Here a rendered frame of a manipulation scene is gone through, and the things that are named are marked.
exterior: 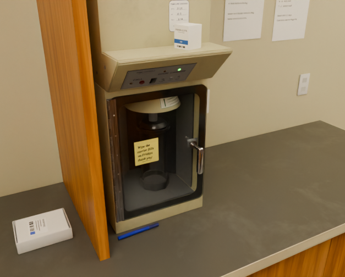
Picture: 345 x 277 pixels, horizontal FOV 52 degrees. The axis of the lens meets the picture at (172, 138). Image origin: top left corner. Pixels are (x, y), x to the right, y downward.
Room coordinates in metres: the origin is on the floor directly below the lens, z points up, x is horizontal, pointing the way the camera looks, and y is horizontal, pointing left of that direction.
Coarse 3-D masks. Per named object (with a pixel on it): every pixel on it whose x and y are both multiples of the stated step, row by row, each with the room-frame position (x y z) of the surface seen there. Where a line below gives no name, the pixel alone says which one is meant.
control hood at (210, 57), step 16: (144, 48) 0.94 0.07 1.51; (160, 48) 0.94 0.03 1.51; (176, 48) 0.94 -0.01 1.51; (208, 48) 0.94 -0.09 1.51; (224, 48) 0.94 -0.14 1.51; (112, 64) 0.82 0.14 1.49; (128, 64) 0.81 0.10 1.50; (144, 64) 0.83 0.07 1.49; (160, 64) 0.86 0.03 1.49; (176, 64) 0.89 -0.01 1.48; (208, 64) 0.95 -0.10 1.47; (112, 80) 0.84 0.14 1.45; (192, 80) 0.99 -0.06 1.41
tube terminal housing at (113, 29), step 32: (96, 0) 0.90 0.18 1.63; (128, 0) 0.93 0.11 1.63; (160, 0) 0.97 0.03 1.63; (192, 0) 1.02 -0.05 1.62; (96, 32) 0.92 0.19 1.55; (128, 32) 0.93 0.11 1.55; (160, 32) 0.97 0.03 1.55; (96, 64) 0.94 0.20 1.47; (96, 96) 0.97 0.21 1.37; (128, 224) 0.91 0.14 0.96
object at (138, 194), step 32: (128, 96) 0.91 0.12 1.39; (160, 96) 0.96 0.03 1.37; (192, 96) 1.00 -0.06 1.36; (128, 128) 0.91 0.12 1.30; (160, 128) 0.96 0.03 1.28; (192, 128) 1.01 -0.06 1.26; (128, 160) 0.91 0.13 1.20; (160, 160) 0.96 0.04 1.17; (192, 160) 1.01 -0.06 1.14; (128, 192) 0.91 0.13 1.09; (160, 192) 0.95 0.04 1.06; (192, 192) 1.01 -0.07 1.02
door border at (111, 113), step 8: (112, 104) 0.89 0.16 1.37; (112, 112) 0.89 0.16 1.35; (112, 120) 0.89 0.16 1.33; (112, 128) 0.89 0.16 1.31; (112, 136) 0.89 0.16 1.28; (112, 152) 0.88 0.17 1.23; (112, 168) 0.88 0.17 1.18; (120, 168) 0.90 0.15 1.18; (120, 176) 0.89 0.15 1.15; (120, 184) 0.89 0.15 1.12; (120, 192) 0.89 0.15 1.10; (120, 200) 0.89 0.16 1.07; (120, 208) 0.89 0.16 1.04; (120, 216) 0.89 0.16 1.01
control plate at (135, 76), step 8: (184, 64) 0.90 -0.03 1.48; (192, 64) 0.91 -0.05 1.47; (128, 72) 0.83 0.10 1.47; (136, 72) 0.84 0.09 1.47; (144, 72) 0.86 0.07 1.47; (152, 72) 0.87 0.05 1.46; (160, 72) 0.88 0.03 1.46; (168, 72) 0.90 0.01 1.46; (176, 72) 0.91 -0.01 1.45; (184, 72) 0.93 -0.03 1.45; (128, 80) 0.86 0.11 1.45; (136, 80) 0.87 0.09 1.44; (144, 80) 0.89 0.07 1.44; (160, 80) 0.92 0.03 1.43; (168, 80) 0.93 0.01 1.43; (176, 80) 0.95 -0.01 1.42; (184, 80) 0.97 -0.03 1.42
